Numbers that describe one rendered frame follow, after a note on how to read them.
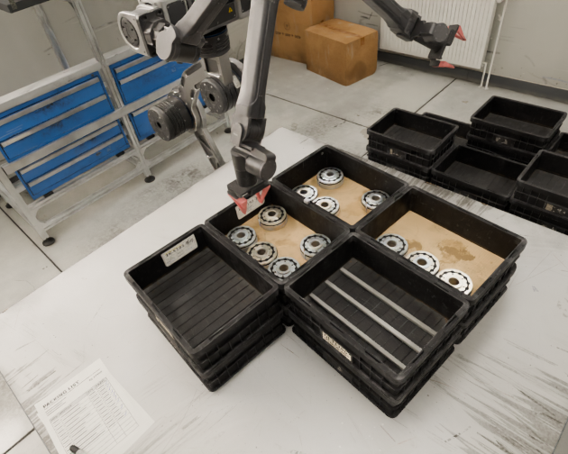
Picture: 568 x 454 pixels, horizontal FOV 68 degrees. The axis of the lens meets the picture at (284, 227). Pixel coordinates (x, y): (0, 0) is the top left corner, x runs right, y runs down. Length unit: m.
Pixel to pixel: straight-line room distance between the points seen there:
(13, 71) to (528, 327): 3.51
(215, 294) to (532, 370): 0.93
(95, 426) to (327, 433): 0.65
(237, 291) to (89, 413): 0.54
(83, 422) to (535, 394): 1.24
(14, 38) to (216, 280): 2.75
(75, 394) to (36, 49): 2.82
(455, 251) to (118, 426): 1.12
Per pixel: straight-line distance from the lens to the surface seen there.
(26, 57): 3.78
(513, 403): 1.34
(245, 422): 1.27
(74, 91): 2.97
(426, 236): 1.46
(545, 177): 2.41
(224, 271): 1.40
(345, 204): 1.56
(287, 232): 1.47
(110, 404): 1.42
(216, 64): 1.67
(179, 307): 1.35
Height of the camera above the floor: 1.86
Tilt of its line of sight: 43 degrees down
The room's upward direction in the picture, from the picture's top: 9 degrees counter-clockwise
